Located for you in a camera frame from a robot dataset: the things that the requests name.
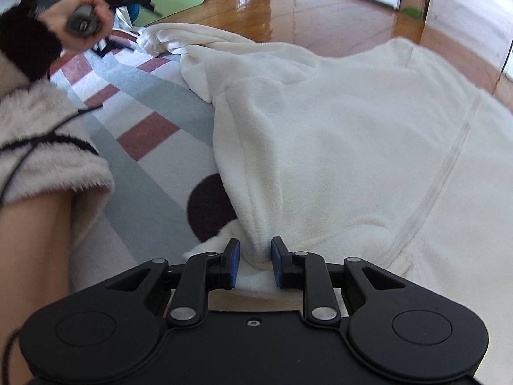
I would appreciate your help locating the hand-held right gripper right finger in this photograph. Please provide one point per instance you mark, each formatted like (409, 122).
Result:
(276, 265)

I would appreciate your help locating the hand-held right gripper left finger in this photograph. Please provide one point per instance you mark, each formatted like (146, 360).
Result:
(235, 265)

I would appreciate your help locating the white fleece garment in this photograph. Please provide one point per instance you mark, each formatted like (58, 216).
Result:
(340, 140)

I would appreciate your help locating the person's left forearm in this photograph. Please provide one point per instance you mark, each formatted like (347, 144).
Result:
(26, 42)

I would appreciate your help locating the person's left hand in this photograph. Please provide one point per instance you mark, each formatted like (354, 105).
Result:
(60, 24)

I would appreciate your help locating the patterned grey red rug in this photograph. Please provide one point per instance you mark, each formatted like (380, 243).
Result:
(132, 100)

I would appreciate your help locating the person's fluffy beige vest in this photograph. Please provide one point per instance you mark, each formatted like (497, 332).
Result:
(44, 140)

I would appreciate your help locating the person's bare leg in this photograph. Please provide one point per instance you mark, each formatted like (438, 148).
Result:
(32, 272)

